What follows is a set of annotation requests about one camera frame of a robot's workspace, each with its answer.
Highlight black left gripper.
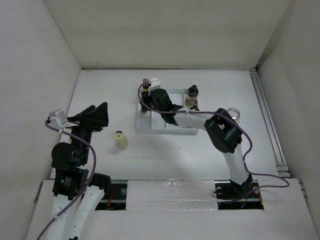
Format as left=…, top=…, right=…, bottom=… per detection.
left=65, top=101, right=108, bottom=163

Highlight yellow label sauce bottle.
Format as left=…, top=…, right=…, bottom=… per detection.
left=142, top=78, right=151, bottom=92

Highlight black-capped grinder brown spice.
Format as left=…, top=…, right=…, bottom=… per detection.
left=185, top=84, right=199, bottom=107

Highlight black-capped grinder pale spice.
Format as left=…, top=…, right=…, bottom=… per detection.
left=190, top=105, right=199, bottom=111

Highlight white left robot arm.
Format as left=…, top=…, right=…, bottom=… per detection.
left=43, top=102, right=112, bottom=240

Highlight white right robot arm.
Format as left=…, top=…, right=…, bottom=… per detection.
left=138, top=88, right=253, bottom=200

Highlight white divided organizer tray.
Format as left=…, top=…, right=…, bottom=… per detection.
left=135, top=88, right=199, bottom=136

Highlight yellow-lid beige spice bottle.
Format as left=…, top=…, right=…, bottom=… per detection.
left=114, top=130, right=129, bottom=150

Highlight silver-lid glass jar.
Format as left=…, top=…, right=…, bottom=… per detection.
left=227, top=107, right=241, bottom=124

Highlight white foam front board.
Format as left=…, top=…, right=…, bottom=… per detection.
left=24, top=177, right=313, bottom=240

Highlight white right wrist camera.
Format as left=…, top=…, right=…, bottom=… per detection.
left=147, top=77, right=161, bottom=92

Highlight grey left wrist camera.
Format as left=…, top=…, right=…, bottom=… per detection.
left=48, top=109, right=69, bottom=129

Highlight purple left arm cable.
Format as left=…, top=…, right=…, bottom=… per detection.
left=36, top=122, right=98, bottom=240

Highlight aluminium rail right side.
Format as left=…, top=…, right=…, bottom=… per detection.
left=249, top=67, right=292, bottom=179

